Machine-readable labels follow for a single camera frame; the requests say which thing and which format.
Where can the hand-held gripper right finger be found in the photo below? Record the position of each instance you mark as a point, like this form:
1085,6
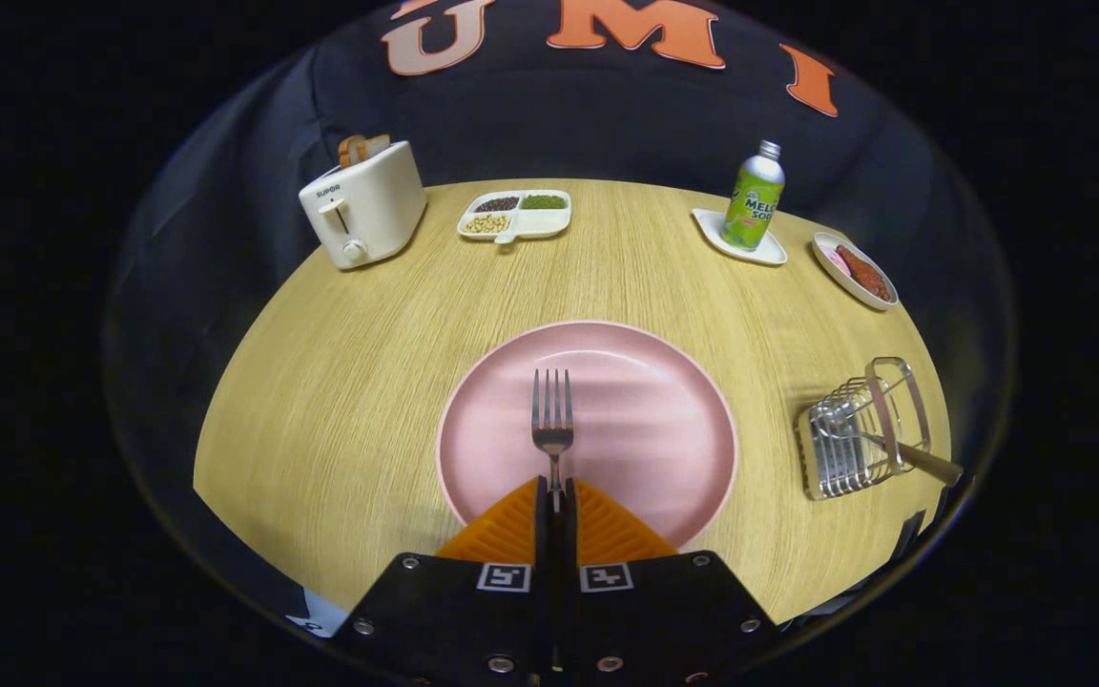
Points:
654,620

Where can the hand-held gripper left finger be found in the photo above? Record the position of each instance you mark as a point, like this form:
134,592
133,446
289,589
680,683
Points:
454,620

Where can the pink round plate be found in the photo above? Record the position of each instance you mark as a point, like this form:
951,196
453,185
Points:
645,429

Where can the metal cutlery basket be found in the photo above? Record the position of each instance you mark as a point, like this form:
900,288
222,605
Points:
840,472

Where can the white oval food plate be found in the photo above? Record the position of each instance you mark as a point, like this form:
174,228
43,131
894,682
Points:
840,277

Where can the white square coaster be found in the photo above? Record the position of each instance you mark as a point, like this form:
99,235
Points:
710,227

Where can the white divided dish with beans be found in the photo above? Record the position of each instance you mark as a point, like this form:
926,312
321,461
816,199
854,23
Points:
542,225

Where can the red-brown meat piece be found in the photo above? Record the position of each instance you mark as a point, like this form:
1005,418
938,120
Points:
864,274

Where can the pink ham slices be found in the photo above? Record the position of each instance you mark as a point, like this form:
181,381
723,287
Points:
837,256

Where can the white toaster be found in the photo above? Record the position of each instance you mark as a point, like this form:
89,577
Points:
378,205

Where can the green soda bottle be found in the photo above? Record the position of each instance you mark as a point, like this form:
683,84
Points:
753,205

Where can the brown toast slice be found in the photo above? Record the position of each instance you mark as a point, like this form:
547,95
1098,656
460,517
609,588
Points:
378,144
352,151

